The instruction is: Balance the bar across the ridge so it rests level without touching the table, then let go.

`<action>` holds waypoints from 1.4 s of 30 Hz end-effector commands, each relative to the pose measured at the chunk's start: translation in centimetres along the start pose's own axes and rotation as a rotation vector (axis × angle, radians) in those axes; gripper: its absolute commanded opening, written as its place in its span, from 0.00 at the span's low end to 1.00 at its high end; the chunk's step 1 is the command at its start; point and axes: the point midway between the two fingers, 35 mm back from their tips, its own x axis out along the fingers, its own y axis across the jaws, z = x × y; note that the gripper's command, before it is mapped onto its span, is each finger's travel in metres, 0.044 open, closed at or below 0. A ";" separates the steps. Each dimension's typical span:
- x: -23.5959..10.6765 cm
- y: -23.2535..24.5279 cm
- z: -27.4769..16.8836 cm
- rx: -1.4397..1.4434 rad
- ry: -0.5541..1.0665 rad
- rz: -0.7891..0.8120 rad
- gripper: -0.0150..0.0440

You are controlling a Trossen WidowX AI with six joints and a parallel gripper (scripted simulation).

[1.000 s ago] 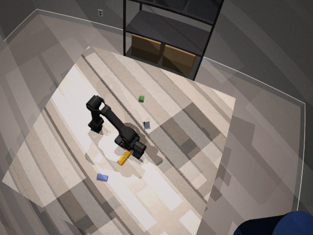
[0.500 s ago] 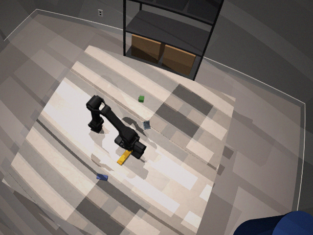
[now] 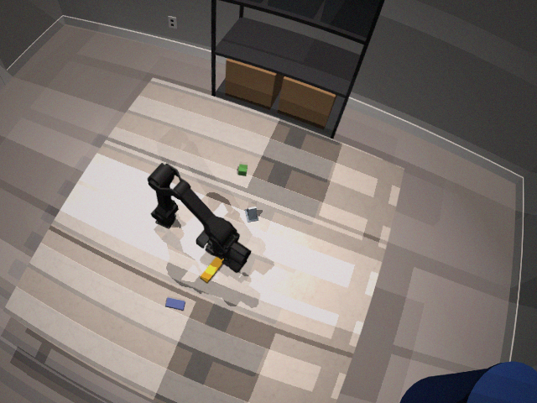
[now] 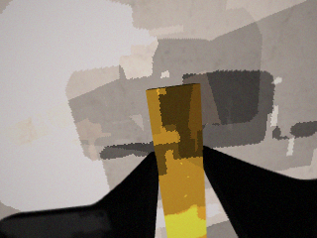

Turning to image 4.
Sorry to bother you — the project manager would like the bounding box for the yellow bar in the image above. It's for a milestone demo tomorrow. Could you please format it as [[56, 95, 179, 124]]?
[[146, 83, 207, 238]]

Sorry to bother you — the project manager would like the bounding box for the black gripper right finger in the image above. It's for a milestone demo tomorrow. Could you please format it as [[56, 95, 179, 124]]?
[[203, 146, 317, 238]]

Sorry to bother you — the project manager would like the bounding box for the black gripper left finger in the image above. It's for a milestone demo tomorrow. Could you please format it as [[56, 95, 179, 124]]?
[[0, 152, 159, 238]]

